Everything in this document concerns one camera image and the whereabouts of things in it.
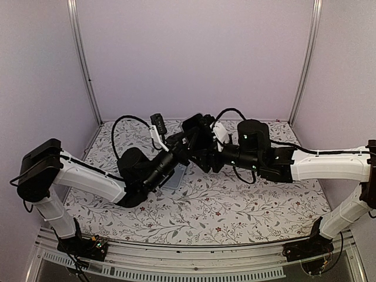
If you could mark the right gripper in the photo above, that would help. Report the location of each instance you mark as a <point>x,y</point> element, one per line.
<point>207,156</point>

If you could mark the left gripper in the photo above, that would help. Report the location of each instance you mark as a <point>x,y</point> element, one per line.
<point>183,152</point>

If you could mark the black purple phone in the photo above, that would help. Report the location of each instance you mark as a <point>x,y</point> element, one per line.
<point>201,125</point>

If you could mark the light blue phone case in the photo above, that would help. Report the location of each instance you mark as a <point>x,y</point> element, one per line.
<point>175,181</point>

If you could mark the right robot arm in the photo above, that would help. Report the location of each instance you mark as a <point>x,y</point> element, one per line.
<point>286,163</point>

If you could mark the floral table mat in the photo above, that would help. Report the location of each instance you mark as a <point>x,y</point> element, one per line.
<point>229,207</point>

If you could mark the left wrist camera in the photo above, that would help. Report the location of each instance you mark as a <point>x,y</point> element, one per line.
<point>158,131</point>

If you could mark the front aluminium rail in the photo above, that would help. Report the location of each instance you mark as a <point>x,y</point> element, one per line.
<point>136,261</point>

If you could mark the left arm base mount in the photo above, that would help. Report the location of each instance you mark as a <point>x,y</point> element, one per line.
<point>94,248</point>

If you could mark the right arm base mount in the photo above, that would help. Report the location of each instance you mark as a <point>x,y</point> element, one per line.
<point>310,247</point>

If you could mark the left aluminium frame post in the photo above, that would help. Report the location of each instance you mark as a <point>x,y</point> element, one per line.
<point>77,38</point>

